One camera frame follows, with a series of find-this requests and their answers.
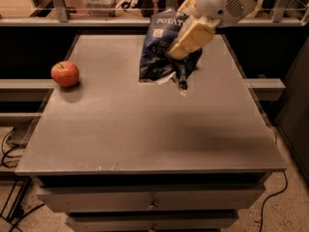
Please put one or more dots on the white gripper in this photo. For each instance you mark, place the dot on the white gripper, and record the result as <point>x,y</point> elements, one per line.
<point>222,4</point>

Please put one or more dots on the blue potato chip bag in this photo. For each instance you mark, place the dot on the blue potato chip bag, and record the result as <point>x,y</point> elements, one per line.
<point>156,65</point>

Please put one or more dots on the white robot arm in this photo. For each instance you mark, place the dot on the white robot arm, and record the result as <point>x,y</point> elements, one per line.
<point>204,16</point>

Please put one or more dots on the red apple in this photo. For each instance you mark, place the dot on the red apple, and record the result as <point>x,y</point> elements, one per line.
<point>65,73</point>

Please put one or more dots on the grey upper drawer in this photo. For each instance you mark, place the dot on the grey upper drawer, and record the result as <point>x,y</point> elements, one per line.
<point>96,200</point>

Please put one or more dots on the grey drawer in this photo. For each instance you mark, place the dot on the grey drawer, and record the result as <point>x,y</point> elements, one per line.
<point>96,200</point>
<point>151,221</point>

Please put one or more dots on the grey lower drawer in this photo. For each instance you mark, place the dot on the grey lower drawer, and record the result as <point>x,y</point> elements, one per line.
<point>151,221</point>

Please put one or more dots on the grey metal shelf rail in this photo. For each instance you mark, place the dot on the grey metal shelf rail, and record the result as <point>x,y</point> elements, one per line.
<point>25,13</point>

